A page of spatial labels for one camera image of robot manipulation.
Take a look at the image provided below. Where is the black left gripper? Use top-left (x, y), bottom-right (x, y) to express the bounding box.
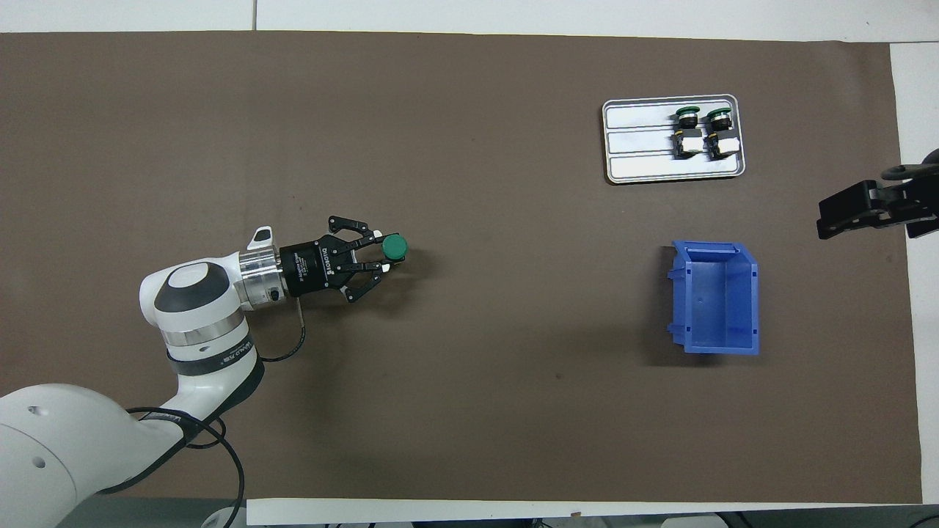
top-left (279, 215), bottom-right (391, 304)

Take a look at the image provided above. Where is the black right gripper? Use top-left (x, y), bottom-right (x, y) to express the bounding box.
top-left (816, 148), bottom-right (939, 241)

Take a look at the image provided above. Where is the blue plastic storage bin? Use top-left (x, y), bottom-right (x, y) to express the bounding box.
top-left (666, 241), bottom-right (760, 356)

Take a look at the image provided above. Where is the brown table mat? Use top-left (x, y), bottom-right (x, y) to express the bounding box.
top-left (0, 31), bottom-right (923, 505)

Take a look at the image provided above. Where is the silver metal tray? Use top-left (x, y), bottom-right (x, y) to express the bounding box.
top-left (602, 94), bottom-right (746, 185)

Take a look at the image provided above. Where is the white rounded device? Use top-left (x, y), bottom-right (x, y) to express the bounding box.
top-left (202, 505), bottom-right (246, 528)

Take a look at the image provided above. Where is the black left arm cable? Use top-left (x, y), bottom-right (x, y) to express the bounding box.
top-left (125, 299), bottom-right (307, 528)

